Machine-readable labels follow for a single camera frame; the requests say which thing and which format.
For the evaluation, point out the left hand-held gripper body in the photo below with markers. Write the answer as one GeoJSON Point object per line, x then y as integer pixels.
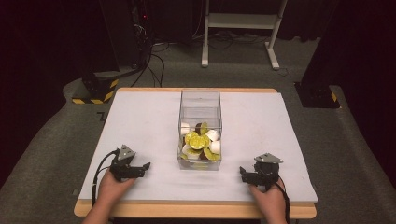
{"type": "Point", "coordinates": [124, 165]}

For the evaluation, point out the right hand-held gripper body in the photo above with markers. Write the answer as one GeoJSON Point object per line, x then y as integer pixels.
{"type": "Point", "coordinates": [266, 172]}

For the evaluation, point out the person's left hand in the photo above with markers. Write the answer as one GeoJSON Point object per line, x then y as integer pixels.
{"type": "Point", "coordinates": [113, 188]}

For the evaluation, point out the person's right hand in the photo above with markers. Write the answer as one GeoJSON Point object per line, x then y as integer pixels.
{"type": "Point", "coordinates": [269, 199]}

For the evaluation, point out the white foam mat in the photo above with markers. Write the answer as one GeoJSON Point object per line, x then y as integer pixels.
{"type": "Point", "coordinates": [143, 130]}

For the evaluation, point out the pile of yellow-lidded white capsules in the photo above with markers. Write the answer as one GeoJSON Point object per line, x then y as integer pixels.
{"type": "Point", "coordinates": [199, 143]}

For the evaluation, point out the wooden table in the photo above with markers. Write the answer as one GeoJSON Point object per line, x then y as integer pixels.
{"type": "Point", "coordinates": [186, 211]}

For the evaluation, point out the clear plastic box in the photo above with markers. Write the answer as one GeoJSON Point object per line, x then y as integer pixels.
{"type": "Point", "coordinates": [200, 105]}

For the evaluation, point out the black stand with striped base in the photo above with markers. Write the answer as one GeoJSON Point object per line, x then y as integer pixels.
{"type": "Point", "coordinates": [98, 88]}

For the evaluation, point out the black stand with dark base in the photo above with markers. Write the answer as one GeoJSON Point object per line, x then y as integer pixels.
{"type": "Point", "coordinates": [317, 93]}

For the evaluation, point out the dark computer tower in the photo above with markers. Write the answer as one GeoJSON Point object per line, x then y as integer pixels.
{"type": "Point", "coordinates": [141, 31]}

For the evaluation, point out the white metal stand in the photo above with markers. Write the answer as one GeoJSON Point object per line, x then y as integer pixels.
{"type": "Point", "coordinates": [239, 21]}

